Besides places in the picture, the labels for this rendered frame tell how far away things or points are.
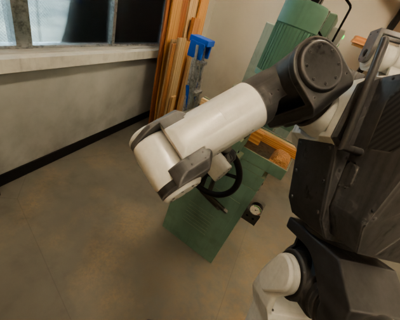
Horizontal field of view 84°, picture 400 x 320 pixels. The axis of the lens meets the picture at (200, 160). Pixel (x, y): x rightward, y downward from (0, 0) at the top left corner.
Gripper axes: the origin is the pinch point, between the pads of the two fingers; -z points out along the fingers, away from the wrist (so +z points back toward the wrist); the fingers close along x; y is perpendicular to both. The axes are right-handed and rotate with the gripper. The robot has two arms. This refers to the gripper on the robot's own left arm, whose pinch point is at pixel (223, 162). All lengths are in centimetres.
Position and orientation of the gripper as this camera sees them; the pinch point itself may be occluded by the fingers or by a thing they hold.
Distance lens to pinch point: 87.0
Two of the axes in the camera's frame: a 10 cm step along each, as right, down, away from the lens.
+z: -2.8, -0.6, -9.6
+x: 7.0, -6.9, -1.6
